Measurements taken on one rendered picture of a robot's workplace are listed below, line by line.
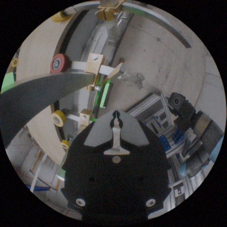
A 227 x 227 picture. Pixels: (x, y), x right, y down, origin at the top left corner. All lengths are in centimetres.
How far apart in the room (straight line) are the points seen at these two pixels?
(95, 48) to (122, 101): 92
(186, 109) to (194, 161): 21
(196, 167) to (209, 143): 14
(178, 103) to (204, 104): 255
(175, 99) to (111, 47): 39
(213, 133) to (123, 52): 121
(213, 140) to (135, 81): 30
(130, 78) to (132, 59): 95
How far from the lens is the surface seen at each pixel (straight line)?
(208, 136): 25
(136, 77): 24
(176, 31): 31
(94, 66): 24
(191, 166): 36
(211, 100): 280
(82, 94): 56
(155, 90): 29
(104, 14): 25
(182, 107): 25
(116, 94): 114
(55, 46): 34
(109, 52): 43
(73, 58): 49
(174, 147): 69
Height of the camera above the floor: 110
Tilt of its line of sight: 61 degrees down
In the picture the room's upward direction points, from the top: 176 degrees counter-clockwise
